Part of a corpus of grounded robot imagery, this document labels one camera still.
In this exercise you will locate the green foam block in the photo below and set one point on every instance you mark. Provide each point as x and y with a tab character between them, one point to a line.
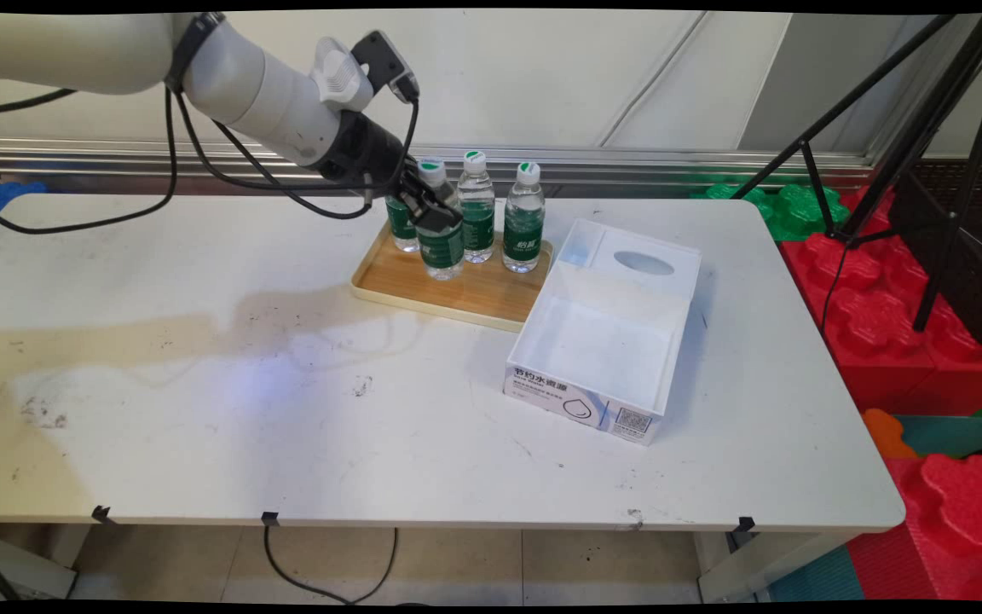
789	209

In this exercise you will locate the black tripod stand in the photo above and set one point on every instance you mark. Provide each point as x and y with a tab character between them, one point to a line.
926	111

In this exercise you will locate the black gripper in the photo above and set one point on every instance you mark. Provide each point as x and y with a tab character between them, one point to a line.
367	153

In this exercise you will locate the wooden tray with cream rim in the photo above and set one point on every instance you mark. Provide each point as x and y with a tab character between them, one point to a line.
474	294

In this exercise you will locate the blue foam block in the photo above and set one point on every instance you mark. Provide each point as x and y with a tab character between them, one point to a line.
1	200

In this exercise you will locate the large red foam block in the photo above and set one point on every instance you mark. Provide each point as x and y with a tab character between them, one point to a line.
875	315

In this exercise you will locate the red foam puzzle mat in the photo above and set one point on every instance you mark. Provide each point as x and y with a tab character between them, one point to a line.
960	529

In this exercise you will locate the white ribbed camera mount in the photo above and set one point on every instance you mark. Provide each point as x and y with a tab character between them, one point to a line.
339	77

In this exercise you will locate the silver metal wall rail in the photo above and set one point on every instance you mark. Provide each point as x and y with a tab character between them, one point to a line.
627	159

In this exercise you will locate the green label water bottle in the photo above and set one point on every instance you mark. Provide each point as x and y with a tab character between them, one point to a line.
400	232
523	230
479	226
441	256

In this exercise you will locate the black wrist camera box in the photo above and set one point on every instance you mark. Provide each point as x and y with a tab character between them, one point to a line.
384	61

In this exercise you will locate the white table leg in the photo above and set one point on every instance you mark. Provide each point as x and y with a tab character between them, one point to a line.
764	567
48	571

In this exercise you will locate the black crate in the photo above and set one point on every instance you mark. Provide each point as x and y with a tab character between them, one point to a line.
968	290

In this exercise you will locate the orange foam piece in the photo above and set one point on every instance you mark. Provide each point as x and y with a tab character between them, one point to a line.
887	433

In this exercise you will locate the white open cardboard box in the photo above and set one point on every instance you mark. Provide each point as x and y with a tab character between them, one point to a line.
593	350

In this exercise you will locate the teal foam mat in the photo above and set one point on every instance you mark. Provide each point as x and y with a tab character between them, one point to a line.
956	435

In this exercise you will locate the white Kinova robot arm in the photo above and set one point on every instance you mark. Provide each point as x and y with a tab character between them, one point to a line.
116	51

